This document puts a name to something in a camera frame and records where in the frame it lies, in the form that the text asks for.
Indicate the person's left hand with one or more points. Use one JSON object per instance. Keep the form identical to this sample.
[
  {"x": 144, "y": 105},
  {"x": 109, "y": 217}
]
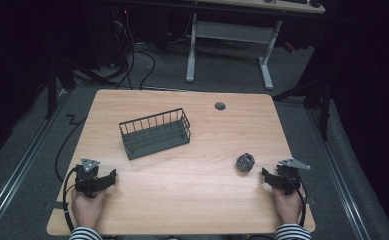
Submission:
[{"x": 88, "y": 208}]

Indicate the dark metal stand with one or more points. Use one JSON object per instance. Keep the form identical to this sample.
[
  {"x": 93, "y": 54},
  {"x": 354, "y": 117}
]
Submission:
[
  {"x": 51, "y": 90},
  {"x": 323, "y": 110}
]

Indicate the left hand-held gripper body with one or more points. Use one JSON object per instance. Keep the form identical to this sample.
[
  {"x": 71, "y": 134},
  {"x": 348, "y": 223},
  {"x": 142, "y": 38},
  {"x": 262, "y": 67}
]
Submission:
[{"x": 88, "y": 178}]

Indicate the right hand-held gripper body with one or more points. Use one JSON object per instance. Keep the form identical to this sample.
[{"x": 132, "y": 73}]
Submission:
[{"x": 290, "y": 176}]

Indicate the grey steel wool ball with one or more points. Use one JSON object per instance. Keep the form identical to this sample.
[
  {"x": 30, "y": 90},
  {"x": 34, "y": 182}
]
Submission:
[{"x": 245, "y": 162}]

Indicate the small red object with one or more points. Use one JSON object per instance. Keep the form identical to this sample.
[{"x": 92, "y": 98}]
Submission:
[{"x": 289, "y": 47}]

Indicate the white-legged background desk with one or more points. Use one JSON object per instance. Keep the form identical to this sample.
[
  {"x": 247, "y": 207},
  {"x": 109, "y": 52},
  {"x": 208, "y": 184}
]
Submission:
[{"x": 232, "y": 31}]

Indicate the aluminium floor rail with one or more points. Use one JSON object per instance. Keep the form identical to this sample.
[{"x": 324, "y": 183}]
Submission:
[
  {"x": 340, "y": 180},
  {"x": 22, "y": 168}
]

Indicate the person's right hand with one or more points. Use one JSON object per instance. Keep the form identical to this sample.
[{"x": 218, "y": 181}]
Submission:
[{"x": 288, "y": 208}]

